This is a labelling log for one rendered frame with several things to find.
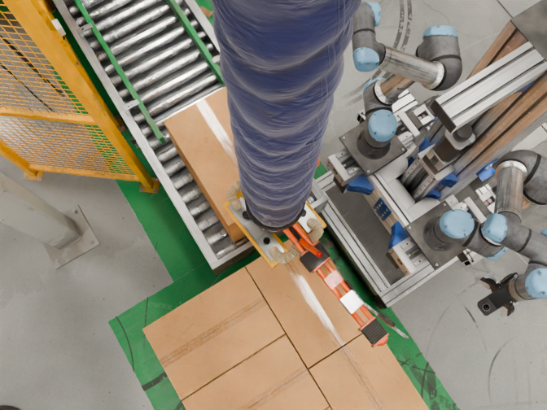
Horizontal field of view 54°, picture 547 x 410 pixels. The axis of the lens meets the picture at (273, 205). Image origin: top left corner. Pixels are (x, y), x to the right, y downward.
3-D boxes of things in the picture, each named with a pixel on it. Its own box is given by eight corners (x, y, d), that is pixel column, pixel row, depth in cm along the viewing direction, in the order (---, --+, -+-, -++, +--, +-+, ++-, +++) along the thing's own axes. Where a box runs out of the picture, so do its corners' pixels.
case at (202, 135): (177, 150, 290) (163, 120, 251) (239, 115, 296) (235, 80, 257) (234, 243, 277) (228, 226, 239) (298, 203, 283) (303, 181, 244)
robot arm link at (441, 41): (359, 119, 229) (441, 55, 180) (356, 88, 233) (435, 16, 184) (383, 123, 234) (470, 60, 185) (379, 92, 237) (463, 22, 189)
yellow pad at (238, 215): (221, 205, 224) (220, 202, 219) (241, 191, 226) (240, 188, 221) (272, 269, 218) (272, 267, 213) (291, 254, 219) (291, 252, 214)
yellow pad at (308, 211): (257, 179, 227) (257, 175, 223) (276, 165, 229) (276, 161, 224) (308, 241, 221) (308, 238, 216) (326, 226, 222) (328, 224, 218)
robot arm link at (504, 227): (506, 132, 180) (497, 217, 144) (537, 146, 179) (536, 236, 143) (488, 158, 188) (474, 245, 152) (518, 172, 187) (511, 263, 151)
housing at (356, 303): (337, 301, 204) (339, 299, 200) (350, 290, 206) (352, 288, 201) (348, 316, 203) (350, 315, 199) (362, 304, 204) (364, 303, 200)
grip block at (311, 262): (297, 258, 209) (298, 255, 203) (317, 242, 210) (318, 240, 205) (311, 275, 207) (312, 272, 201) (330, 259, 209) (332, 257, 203)
